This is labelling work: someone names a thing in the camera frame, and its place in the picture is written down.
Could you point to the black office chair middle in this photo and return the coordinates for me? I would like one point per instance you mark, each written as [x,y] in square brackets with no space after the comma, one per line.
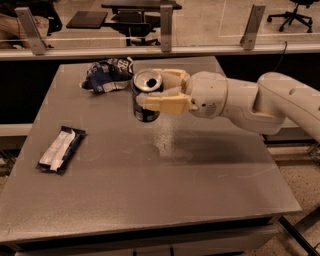
[136,26]

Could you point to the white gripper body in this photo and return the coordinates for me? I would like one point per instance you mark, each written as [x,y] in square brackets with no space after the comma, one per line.
[207,94]

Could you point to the middle metal barrier bracket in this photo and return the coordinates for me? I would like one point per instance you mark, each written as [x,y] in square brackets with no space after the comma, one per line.
[166,27]

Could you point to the left metal barrier bracket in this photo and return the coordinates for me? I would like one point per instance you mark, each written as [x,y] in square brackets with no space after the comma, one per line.
[35,41]

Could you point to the metal barrier rail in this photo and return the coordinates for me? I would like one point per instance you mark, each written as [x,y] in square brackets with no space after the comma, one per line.
[153,52]

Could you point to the black office chair right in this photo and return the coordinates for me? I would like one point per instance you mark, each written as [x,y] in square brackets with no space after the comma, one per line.
[289,17]

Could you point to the metal barrier bracket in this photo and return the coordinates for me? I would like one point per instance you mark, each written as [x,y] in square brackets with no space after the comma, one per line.
[35,41]
[166,27]
[249,37]

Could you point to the blue pepsi can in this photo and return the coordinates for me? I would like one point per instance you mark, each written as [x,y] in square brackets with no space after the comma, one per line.
[143,84]

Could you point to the crumpled blue chip bag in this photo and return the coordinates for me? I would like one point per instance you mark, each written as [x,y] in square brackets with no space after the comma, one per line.
[108,75]

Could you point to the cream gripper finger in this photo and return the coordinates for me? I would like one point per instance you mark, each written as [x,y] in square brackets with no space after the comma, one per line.
[173,77]
[170,101]

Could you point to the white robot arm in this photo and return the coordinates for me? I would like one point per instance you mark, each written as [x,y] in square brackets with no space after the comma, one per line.
[260,106]

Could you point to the right metal barrier bracket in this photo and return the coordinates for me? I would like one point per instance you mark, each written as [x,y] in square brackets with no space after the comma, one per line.
[249,37]

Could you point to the blue white snack bar wrapper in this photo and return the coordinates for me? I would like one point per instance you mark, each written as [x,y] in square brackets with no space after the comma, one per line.
[61,150]

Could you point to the black office chair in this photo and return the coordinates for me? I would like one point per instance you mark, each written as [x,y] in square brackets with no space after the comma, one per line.
[136,26]
[289,17]

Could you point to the black desk in background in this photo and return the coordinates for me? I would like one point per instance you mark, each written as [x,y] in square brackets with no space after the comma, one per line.
[97,19]

